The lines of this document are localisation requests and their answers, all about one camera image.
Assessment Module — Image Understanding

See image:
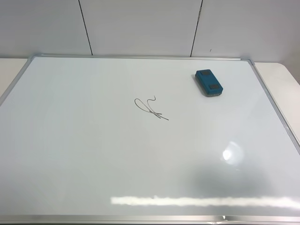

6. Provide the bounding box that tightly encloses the blue board eraser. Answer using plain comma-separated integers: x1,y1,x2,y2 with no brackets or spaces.
195,69,223,97

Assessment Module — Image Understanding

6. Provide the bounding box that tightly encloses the white aluminium-framed whiteboard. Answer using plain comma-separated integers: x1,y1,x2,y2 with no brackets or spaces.
0,55,300,225

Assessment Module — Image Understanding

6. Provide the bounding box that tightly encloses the black marker scribble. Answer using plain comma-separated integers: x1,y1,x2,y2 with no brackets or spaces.
134,95,169,121

